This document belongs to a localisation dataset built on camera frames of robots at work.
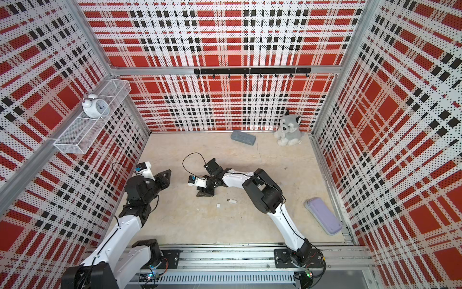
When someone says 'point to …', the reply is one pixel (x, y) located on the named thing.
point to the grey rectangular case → (243, 137)
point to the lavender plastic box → (317, 207)
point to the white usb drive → (232, 201)
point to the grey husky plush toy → (289, 132)
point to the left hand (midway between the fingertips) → (173, 170)
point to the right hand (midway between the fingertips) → (202, 188)
